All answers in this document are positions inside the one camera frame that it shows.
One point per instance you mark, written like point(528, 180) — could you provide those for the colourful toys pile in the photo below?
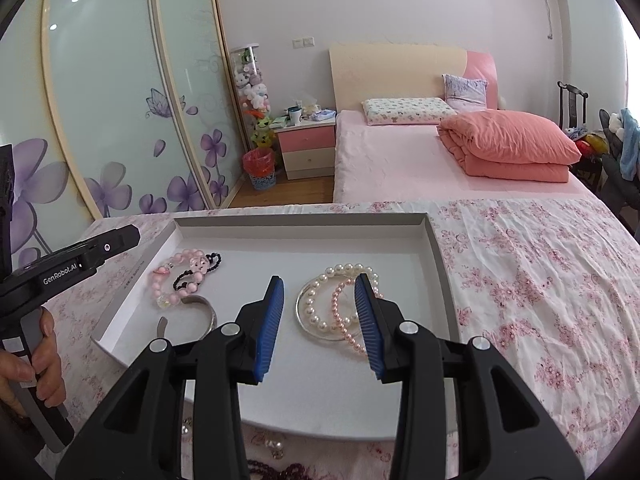
point(590, 142)

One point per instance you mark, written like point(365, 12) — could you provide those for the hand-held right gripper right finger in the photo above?
point(367, 330)

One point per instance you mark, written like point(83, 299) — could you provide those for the white air conditioner pipe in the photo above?
point(550, 10)

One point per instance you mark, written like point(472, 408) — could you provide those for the white wall switch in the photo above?
point(304, 40)

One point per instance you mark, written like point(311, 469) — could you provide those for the grey cardboard tray box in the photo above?
point(300, 240)

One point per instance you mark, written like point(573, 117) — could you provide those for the white mug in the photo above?
point(294, 116)

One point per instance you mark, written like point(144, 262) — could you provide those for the pink floral bedsheet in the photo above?
point(525, 285)

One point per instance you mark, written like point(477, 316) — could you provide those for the dark wooden chair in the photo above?
point(572, 105)

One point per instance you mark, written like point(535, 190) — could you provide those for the floral glass sliding wardrobe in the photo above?
point(110, 85)

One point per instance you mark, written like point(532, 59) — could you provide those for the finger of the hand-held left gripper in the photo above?
point(115, 242)
point(5, 185)

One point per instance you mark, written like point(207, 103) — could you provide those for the white patterned pillow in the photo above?
point(405, 110)

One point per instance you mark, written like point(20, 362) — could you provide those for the pink and white nightstand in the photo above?
point(305, 150)

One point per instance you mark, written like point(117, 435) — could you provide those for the beige and pink headboard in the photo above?
point(390, 70)

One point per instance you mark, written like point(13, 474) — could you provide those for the bin with red bag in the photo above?
point(260, 167)

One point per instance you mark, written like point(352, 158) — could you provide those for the grey chair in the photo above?
point(617, 185)

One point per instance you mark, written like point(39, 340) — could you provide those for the folded pink quilt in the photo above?
point(505, 140)

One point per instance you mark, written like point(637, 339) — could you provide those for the clear tube of plush toys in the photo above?
point(250, 90)

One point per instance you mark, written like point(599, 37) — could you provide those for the silver bangle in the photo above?
point(320, 336)

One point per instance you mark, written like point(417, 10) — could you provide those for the pink bed mattress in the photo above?
point(390, 160)

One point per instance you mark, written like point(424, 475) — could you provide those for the lavender printed pillow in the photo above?
point(465, 91)

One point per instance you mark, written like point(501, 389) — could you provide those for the person's left hand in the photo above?
point(47, 350)

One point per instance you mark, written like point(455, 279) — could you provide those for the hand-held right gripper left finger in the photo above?
point(270, 330)

